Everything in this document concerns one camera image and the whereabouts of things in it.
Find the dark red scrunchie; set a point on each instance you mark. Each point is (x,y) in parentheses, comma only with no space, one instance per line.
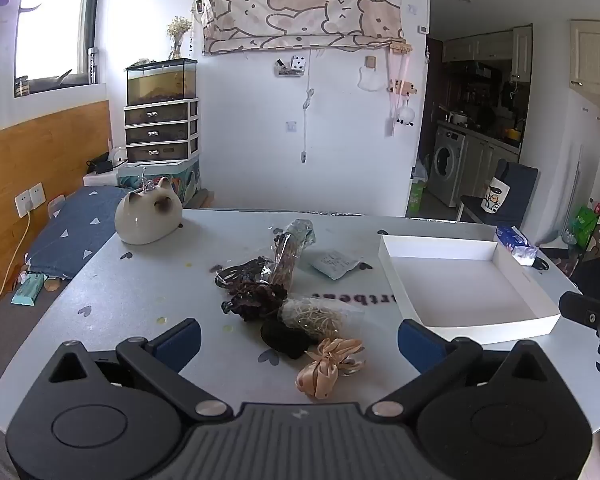
(254,302)

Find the wooden hook rack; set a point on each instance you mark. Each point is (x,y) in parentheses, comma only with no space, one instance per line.
(401,46)

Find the blue tissue pack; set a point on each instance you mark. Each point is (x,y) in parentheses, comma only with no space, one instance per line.
(515,243)

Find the white shallow cardboard box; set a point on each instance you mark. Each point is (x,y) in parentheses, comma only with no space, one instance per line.
(467,287)

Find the cream wall cabinet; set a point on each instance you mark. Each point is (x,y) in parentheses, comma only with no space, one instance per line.
(597,57)

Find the black scrunchie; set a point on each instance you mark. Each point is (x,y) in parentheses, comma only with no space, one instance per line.
(283,338)

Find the bear printed cloth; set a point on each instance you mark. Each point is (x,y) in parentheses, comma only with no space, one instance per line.
(302,15)

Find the cat-shaped ceramic jar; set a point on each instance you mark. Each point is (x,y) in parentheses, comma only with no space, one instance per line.
(149,217)

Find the wooden hanging ornament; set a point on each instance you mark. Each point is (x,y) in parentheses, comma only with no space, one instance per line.
(401,87)

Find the white wall socket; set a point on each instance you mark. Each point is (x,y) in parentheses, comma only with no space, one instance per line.
(30,199)

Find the white plastic drawer unit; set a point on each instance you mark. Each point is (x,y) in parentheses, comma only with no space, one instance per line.
(161,132)

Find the glass fish tank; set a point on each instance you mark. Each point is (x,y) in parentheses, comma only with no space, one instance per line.
(161,81)

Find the grey washing machine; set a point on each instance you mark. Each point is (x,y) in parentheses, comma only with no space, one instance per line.
(449,166)

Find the pale printed packet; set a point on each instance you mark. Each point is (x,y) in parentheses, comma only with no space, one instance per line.
(333,262)

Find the pink satin ribbon bow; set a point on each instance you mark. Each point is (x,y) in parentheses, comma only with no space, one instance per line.
(325,366)

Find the small black object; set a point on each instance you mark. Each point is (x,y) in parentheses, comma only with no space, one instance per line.
(539,265)

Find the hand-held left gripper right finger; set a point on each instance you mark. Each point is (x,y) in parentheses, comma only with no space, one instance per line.
(420,349)

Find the kitchen upper cabinets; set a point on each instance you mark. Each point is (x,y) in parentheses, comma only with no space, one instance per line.
(480,47)

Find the navy folding chair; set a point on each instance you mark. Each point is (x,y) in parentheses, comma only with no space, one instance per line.
(522,185)

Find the window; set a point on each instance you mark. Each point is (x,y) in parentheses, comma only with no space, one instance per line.
(55,20)

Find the wooden board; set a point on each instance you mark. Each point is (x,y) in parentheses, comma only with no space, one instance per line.
(199,199)

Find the teal box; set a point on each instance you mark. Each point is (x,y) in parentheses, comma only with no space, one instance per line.
(29,290)

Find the small white wall plate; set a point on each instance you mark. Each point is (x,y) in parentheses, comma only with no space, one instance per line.
(291,126)

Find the wall holder with playing cards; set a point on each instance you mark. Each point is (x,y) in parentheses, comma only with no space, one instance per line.
(292,66)

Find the black power adapter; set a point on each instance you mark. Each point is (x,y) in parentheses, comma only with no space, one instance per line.
(100,162)

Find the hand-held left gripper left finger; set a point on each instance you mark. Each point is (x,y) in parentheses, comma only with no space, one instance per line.
(179,344)

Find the yellow kitchen item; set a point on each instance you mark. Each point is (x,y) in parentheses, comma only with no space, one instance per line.
(512,134)

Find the vase of dried flowers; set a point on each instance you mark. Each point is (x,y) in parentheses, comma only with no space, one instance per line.
(179,35)

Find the blue patterned mattress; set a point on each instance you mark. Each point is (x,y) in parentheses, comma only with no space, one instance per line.
(72,232)

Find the white sheep plush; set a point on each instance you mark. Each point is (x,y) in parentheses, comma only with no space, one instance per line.
(405,115)

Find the green plastic bag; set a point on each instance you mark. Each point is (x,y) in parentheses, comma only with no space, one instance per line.
(583,222)

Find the colourful printed box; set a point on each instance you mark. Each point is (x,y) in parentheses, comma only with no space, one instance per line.
(165,180)

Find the white cloud-shaped hanging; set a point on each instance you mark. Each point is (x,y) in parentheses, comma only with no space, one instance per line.
(371,77)

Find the green packet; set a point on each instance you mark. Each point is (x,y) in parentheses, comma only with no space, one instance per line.
(416,199)

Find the white cartoon printed bag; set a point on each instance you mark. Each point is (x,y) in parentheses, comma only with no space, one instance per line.
(496,196)

